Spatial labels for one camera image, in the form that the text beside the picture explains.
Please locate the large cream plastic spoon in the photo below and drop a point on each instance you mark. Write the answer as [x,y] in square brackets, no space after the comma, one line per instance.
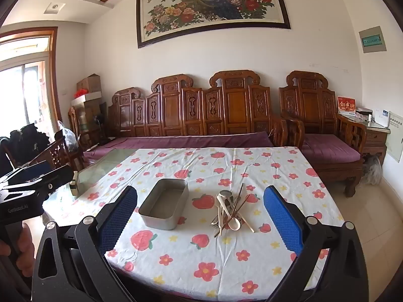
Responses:
[241,206]

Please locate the square ceiling light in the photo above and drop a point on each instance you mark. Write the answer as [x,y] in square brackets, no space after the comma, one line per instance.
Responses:
[54,7]

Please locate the grey plastic bag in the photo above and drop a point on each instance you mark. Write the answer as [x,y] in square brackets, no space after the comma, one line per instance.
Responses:
[373,171]

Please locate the thin dark chopstick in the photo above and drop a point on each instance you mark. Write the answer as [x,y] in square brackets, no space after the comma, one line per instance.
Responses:
[234,203]

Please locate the framed peacock painting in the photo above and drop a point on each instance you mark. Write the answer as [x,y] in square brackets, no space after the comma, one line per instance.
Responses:
[204,6]

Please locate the person's left hand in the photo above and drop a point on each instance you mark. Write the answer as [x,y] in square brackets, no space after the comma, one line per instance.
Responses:
[25,248]

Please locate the carved wooden sofa bench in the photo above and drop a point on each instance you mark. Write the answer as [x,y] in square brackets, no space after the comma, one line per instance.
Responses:
[233,107]

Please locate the dark wooden chair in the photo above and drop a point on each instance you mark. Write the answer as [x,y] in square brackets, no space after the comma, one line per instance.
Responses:
[74,122]

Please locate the grey wall panel box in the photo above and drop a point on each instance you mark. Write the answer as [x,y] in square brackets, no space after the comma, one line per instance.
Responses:
[373,40]

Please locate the red artificial flowers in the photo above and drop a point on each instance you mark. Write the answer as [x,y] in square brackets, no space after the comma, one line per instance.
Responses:
[80,93]

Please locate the purple armchair cushion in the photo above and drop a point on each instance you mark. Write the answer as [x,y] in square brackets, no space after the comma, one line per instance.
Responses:
[330,149]

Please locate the wooden framed balcony door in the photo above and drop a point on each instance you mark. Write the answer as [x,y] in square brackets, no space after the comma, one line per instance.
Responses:
[19,85]

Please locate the floral strawberry tablecloth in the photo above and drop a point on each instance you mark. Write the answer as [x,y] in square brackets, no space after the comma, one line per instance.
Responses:
[220,258]

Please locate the white wall poster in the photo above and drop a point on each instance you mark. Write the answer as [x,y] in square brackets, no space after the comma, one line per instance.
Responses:
[395,138]

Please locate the metal fork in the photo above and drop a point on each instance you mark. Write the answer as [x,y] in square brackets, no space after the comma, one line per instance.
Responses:
[215,222]

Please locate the flat white box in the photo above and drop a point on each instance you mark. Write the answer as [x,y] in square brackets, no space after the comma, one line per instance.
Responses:
[89,98]

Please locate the wooden side table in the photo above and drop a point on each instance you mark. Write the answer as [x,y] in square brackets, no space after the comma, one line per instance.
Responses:
[376,138]

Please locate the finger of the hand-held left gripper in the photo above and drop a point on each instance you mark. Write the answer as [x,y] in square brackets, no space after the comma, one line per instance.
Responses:
[56,176]
[39,165]

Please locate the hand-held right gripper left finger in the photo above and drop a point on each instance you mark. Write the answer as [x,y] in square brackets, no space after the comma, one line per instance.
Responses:
[119,220]

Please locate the carved wooden chair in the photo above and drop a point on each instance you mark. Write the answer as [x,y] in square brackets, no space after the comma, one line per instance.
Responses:
[56,155]

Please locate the brown cardboard box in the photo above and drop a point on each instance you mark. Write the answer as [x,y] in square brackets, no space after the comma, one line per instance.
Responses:
[89,84]

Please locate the black bag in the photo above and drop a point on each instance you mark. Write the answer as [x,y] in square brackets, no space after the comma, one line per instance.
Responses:
[28,141]

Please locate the rectangular metal tin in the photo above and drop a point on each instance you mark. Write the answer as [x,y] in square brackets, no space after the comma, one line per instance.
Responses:
[151,220]

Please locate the round metal spoon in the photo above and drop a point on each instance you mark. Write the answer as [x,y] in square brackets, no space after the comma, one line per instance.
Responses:
[225,193]

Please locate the red printed box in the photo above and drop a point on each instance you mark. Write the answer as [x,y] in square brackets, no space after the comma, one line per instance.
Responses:
[346,105]

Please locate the carved wooden armchair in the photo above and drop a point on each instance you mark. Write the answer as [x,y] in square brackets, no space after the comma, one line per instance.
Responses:
[310,100]

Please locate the black standing fan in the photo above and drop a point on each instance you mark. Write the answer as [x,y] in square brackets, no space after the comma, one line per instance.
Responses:
[98,121]

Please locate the white desk device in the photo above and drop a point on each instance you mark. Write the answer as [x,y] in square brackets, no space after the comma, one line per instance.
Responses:
[381,119]

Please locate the clear plastic bag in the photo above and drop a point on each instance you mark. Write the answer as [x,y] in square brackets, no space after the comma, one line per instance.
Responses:
[68,137]

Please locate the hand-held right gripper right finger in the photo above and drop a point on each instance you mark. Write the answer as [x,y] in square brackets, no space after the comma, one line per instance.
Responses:
[283,223]

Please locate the stack of cardboard boxes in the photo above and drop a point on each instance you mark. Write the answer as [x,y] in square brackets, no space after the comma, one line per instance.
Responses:
[86,113]

